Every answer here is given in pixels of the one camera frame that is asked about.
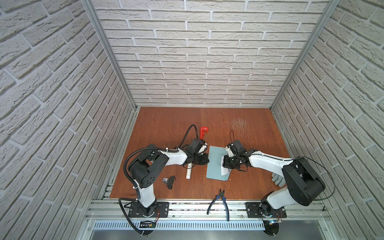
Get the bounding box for blue black pliers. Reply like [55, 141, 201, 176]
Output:
[206, 188, 231, 222]

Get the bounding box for aluminium frame rail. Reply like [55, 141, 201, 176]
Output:
[85, 197, 331, 222]

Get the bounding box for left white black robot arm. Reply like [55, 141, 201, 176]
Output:
[118, 124, 209, 236]

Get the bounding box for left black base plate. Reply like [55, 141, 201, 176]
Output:
[128, 201, 170, 218]

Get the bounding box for white slotted cable duct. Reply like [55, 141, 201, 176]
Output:
[93, 220, 265, 231]

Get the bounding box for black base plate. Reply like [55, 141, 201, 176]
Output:
[128, 201, 170, 218]
[245, 202, 287, 219]

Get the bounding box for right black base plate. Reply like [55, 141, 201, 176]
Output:
[245, 202, 287, 219]

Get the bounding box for grey blue work glove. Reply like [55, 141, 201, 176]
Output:
[272, 173, 286, 188]

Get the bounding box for small black clip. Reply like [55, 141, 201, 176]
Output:
[162, 176, 176, 190]

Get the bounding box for pink white letter card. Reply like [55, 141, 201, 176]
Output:
[221, 155, 232, 176]

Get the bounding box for red black pipe wrench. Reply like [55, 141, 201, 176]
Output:
[200, 126, 209, 140]

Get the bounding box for white glue stick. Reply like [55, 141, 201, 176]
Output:
[186, 163, 194, 180]

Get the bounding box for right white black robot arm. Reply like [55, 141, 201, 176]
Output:
[222, 130, 336, 218]

